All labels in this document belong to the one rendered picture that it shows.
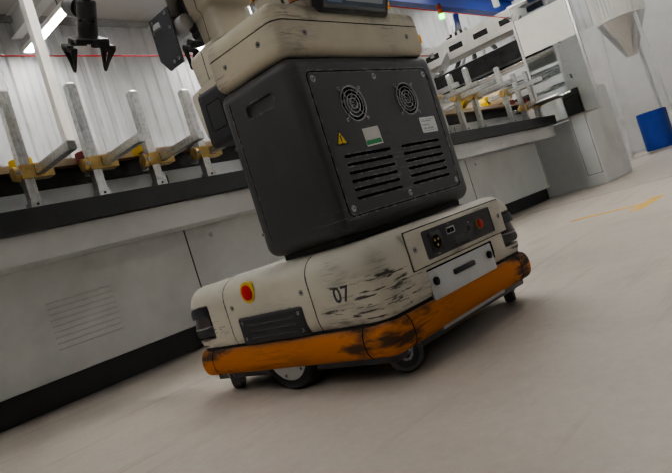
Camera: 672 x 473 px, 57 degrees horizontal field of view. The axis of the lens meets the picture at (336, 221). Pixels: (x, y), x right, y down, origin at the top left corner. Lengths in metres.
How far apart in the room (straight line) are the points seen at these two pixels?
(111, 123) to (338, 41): 9.83
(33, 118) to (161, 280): 8.07
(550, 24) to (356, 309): 4.85
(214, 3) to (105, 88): 9.65
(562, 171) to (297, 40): 4.85
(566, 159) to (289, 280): 4.85
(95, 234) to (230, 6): 1.04
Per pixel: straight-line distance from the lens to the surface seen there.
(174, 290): 2.78
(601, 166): 5.77
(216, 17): 1.79
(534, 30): 5.91
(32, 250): 2.34
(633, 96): 12.21
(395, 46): 1.61
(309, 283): 1.29
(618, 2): 9.96
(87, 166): 2.47
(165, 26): 1.86
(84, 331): 2.58
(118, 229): 2.48
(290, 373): 1.44
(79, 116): 2.54
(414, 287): 1.26
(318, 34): 1.40
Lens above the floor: 0.32
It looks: 1 degrees up
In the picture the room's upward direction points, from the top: 18 degrees counter-clockwise
